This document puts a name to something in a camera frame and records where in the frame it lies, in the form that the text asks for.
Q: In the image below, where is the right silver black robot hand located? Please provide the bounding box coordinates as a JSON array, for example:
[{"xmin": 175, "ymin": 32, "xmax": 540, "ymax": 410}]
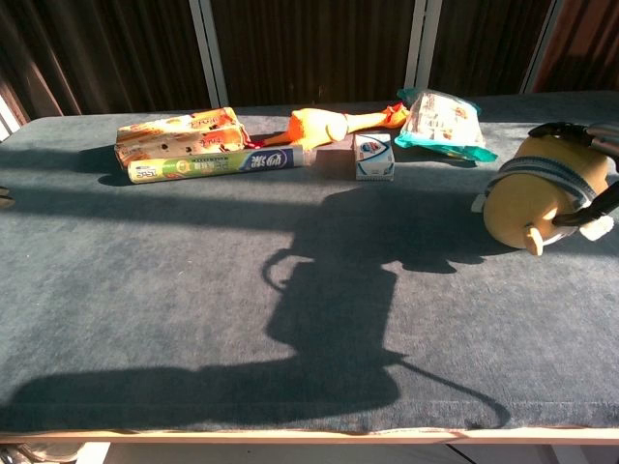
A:
[{"xmin": 528, "ymin": 121, "xmax": 619, "ymax": 228}]

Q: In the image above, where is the yellow plush toy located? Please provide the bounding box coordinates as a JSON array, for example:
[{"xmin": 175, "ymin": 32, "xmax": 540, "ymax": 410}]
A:
[{"xmin": 471, "ymin": 134, "xmax": 615, "ymax": 256}]

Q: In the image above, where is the reddish brown curtain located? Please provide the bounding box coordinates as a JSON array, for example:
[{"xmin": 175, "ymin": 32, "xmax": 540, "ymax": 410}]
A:
[{"xmin": 531, "ymin": 0, "xmax": 619, "ymax": 94}]

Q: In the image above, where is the teal edged snack bag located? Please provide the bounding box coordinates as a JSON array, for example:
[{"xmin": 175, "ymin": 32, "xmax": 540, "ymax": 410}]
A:
[{"xmin": 394, "ymin": 88, "xmax": 499, "ymax": 163}]

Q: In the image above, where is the small white blue box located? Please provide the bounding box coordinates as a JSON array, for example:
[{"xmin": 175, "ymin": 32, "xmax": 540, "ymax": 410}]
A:
[{"xmin": 352, "ymin": 130, "xmax": 396, "ymax": 182}]

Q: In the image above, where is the yellow rubber chicken toy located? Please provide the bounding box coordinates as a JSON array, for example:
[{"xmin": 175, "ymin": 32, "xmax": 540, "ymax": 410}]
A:
[{"xmin": 249, "ymin": 101, "xmax": 410, "ymax": 151}]

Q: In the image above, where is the dark brown pleated curtain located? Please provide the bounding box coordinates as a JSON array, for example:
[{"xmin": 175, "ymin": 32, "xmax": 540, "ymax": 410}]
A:
[{"xmin": 0, "ymin": 0, "xmax": 555, "ymax": 125}]

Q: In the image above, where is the green toothpaste box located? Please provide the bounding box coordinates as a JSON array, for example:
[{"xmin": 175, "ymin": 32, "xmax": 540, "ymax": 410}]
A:
[{"xmin": 127, "ymin": 146, "xmax": 306, "ymax": 185}]

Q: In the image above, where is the orange biscuit box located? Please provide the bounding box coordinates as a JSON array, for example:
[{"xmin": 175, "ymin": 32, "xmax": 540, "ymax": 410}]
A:
[{"xmin": 114, "ymin": 106, "xmax": 252, "ymax": 169}]

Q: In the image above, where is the grey blue table cloth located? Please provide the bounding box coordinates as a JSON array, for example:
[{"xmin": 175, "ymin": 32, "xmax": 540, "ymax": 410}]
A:
[{"xmin": 0, "ymin": 91, "xmax": 619, "ymax": 434}]

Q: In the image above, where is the white window frame post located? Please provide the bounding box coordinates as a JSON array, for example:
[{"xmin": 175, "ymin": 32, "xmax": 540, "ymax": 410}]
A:
[
  {"xmin": 188, "ymin": 0, "xmax": 229, "ymax": 110},
  {"xmin": 404, "ymin": 0, "xmax": 439, "ymax": 91},
  {"xmin": 0, "ymin": 94, "xmax": 23, "ymax": 142},
  {"xmin": 519, "ymin": 0, "xmax": 565, "ymax": 96}
]

